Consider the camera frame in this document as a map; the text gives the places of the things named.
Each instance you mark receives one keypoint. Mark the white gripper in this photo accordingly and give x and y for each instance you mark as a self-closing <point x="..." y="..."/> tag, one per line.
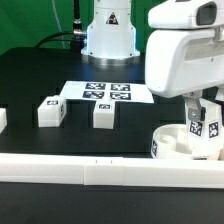
<point x="185" y="52"/>

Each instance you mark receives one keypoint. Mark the green backdrop curtain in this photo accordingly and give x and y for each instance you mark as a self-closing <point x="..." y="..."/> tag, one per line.
<point x="23" y="23"/>

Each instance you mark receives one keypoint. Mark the white U-shaped fence wall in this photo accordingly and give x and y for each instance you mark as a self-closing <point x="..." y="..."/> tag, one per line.
<point x="117" y="171"/>

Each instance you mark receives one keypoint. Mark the white sheet with tags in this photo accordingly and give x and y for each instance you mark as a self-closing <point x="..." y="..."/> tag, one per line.
<point x="124" y="92"/>

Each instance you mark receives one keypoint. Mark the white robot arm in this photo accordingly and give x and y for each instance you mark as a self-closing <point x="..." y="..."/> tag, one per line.
<point x="111" y="38"/>

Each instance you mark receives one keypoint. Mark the white block at left edge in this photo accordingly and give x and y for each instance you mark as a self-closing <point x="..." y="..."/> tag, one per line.
<point x="3" y="119"/>

